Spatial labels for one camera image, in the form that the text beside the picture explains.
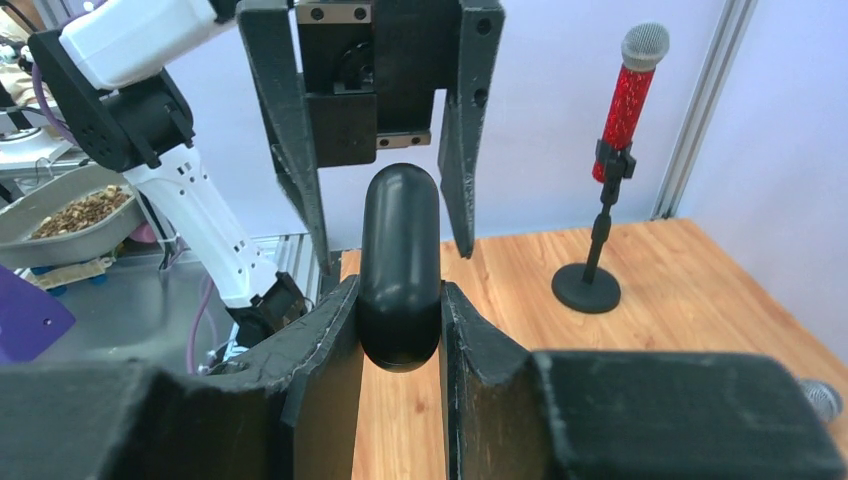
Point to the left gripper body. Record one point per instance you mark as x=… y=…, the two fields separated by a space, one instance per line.
x=371 y=70

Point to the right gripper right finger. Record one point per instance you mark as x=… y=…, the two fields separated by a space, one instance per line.
x=512 y=413

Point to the silver glitter microphone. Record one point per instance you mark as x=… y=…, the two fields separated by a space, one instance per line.
x=825 y=400

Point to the black earbud charging case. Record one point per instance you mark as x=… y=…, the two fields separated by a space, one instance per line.
x=398 y=308

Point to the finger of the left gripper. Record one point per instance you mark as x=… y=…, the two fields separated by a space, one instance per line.
x=480 y=27
x=267 y=38

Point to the metal tray with pellets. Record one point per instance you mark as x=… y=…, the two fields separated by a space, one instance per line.
x=79 y=216

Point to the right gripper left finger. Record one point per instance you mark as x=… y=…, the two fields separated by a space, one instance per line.
x=285 y=409

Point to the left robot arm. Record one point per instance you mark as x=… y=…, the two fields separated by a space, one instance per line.
x=106 y=71

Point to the red glitter microphone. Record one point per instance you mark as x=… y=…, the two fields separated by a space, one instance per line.
x=642 y=49

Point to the purple plastic piece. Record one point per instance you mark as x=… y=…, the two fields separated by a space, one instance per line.
x=31 y=319

